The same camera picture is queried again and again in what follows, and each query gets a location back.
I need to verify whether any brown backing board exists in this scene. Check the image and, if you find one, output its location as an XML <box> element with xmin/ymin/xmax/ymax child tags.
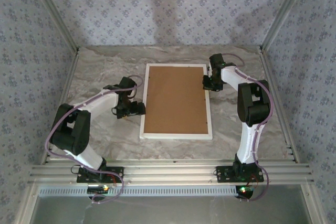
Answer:
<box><xmin>142</xmin><ymin>66</ymin><xmax>210</xmax><ymax>135</ymax></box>

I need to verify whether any white picture frame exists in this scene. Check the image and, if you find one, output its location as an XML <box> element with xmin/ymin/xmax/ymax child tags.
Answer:
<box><xmin>139</xmin><ymin>63</ymin><xmax>213</xmax><ymax>141</ymax></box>

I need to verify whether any controller board with green light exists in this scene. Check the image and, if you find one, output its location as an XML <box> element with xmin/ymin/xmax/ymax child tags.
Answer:
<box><xmin>235</xmin><ymin>185</ymin><xmax>255</xmax><ymax>199</ymax></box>
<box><xmin>87</xmin><ymin>185</ymin><xmax>110</xmax><ymax>194</ymax></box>

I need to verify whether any grey metal panel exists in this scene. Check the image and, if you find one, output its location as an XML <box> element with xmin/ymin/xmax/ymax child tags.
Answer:
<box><xmin>34</xmin><ymin>195</ymin><xmax>314</xmax><ymax>224</ymax></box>

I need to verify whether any aluminium side rail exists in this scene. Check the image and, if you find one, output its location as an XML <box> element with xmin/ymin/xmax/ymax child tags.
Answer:
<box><xmin>259</xmin><ymin>47</ymin><xmax>300</xmax><ymax>164</ymax></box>
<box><xmin>40</xmin><ymin>48</ymin><xmax>81</xmax><ymax>164</ymax></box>

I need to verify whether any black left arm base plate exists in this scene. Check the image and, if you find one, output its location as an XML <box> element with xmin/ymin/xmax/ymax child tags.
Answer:
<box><xmin>77</xmin><ymin>165</ymin><xmax>124</xmax><ymax>184</ymax></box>

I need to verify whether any aluminium rail beam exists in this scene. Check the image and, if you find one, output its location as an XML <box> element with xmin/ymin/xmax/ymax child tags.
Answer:
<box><xmin>28</xmin><ymin>158</ymin><xmax>315</xmax><ymax>186</ymax></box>

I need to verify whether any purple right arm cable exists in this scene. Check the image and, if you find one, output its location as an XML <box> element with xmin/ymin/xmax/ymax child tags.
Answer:
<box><xmin>222</xmin><ymin>52</ymin><xmax>276</xmax><ymax>202</ymax></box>

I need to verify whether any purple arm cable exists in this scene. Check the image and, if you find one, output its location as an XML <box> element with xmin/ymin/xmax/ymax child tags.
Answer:
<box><xmin>45</xmin><ymin>74</ymin><xmax>144</xmax><ymax>205</ymax></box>
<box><xmin>222</xmin><ymin>52</ymin><xmax>276</xmax><ymax>202</ymax></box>

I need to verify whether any aluminium corner post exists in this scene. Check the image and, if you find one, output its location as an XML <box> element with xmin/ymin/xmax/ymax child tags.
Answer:
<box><xmin>26</xmin><ymin>0</ymin><xmax>80</xmax><ymax>53</ymax></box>
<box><xmin>261</xmin><ymin>0</ymin><xmax>313</xmax><ymax>50</ymax></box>

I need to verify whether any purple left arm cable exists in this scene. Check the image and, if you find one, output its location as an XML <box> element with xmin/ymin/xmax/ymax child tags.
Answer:
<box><xmin>45</xmin><ymin>74</ymin><xmax>144</xmax><ymax>205</ymax></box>

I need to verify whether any grey slotted cable duct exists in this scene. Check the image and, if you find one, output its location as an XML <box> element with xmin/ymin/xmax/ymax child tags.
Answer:
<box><xmin>39</xmin><ymin>185</ymin><xmax>238</xmax><ymax>197</ymax></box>

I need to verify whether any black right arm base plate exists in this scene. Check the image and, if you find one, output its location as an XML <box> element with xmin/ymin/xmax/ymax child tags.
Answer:
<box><xmin>215</xmin><ymin>165</ymin><xmax>265</xmax><ymax>184</ymax></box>

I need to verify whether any aluminium frame leg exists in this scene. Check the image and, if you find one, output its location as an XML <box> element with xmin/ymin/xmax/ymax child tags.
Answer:
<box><xmin>14</xmin><ymin>183</ymin><xmax>40</xmax><ymax>224</ymax></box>
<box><xmin>300</xmin><ymin>183</ymin><xmax>325</xmax><ymax>224</ymax></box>

